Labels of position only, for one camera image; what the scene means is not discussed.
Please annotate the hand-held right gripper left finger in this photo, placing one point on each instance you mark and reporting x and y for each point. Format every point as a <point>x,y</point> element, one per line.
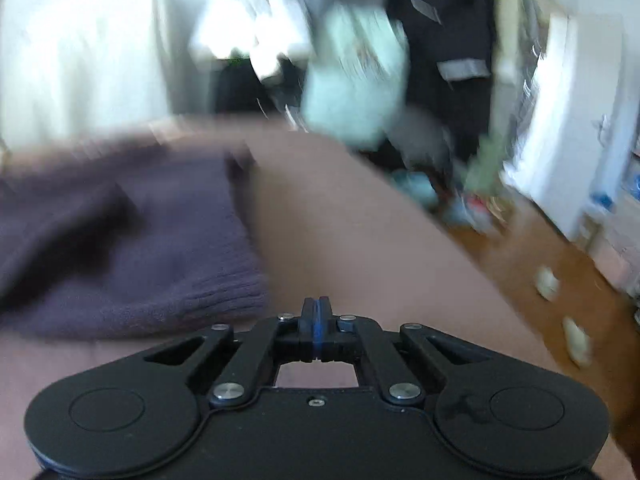
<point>309,320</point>

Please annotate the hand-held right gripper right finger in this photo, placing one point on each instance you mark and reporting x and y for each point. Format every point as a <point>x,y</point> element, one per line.
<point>324,320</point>

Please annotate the purple knit sweater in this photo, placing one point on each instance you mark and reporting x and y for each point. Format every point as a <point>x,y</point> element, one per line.
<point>125,260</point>

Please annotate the brown bed sheet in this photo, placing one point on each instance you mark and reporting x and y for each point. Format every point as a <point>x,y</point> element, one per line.
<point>360,240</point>

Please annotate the small white floor object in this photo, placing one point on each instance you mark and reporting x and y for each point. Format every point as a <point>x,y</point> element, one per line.
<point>577,340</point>
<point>547,282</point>

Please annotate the mint hanging garment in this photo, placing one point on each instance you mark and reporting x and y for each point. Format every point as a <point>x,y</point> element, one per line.
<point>355,75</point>

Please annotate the white hanging garment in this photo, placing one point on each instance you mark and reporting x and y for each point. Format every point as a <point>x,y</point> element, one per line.
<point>240,35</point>

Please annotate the black hanging jacket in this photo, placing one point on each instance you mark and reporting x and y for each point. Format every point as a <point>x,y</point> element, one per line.
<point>445,35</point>

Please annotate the white cabinet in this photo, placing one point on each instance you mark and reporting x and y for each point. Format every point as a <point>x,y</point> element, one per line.
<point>570,125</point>

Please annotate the white curtain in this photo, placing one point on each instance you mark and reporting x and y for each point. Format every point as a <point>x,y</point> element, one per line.
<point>80,45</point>

